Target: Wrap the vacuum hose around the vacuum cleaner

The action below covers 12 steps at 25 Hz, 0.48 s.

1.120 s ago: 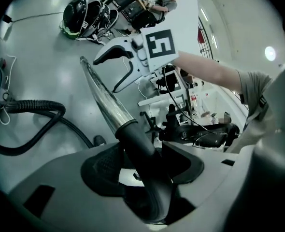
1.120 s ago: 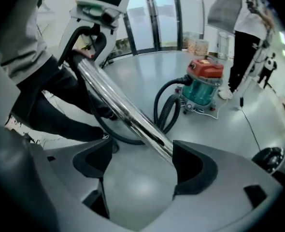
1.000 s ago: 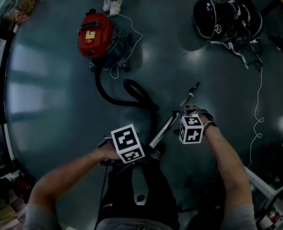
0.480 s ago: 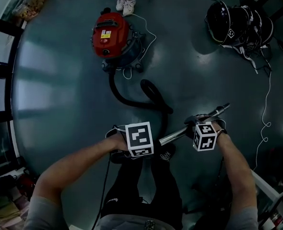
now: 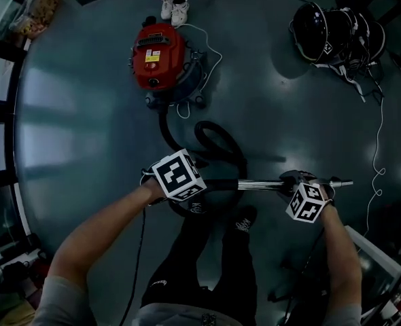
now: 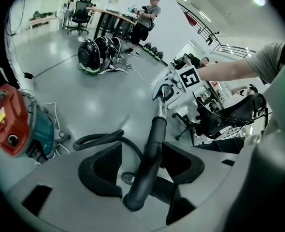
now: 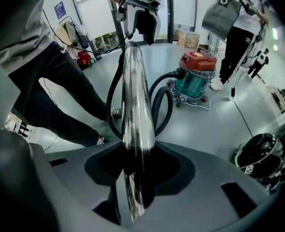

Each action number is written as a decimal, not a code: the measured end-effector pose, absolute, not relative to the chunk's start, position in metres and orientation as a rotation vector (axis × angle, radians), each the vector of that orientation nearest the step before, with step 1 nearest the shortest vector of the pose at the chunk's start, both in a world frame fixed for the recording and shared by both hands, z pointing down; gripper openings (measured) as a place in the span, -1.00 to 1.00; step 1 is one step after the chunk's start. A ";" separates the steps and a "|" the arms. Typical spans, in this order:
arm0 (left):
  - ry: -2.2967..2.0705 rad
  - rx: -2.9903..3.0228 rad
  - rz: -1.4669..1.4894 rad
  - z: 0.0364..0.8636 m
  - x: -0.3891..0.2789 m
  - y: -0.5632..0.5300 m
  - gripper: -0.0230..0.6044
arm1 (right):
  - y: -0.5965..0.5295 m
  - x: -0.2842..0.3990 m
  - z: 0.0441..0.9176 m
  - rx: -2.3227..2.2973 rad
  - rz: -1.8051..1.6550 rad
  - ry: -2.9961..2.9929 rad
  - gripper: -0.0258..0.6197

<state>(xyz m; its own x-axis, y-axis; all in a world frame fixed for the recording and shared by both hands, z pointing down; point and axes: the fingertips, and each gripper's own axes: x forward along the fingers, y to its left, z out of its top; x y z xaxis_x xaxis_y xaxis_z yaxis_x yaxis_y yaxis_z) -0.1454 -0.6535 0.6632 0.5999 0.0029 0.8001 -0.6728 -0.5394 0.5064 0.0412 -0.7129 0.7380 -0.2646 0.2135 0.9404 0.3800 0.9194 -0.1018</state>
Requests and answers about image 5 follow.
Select silver metal vacuum wand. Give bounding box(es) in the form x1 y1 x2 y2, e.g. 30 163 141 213
236 177 354 192

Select black vacuum hose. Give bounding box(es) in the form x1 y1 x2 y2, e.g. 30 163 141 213
158 109 249 219

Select box of yellow toys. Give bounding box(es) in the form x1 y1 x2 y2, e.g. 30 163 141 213
10 0 60 40

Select person's black trousers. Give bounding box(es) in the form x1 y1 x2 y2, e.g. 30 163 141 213
141 202 259 319

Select white desk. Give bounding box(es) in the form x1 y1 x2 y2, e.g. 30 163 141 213
343 225 401 319

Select white floor cable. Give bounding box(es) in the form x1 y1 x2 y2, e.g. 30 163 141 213
365 86 387 240

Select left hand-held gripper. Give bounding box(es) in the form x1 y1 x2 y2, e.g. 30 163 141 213
139 147 208 203

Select person's left forearm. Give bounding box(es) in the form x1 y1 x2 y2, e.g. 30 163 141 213
49 183 167 290

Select person's right forearm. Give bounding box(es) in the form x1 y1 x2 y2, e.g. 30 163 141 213
317 204 364 314

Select black helmet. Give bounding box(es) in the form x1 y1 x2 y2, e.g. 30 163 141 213
363 20 387 63
348 12 372 64
290 1 334 65
322 7 358 64

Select red and teal vacuum cleaner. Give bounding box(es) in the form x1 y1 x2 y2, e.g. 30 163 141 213
128 15 208 110

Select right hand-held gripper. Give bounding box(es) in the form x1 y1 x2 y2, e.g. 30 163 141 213
278 169 336 224

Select person's grey shirt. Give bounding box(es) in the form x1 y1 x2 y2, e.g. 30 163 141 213
32 275 364 326

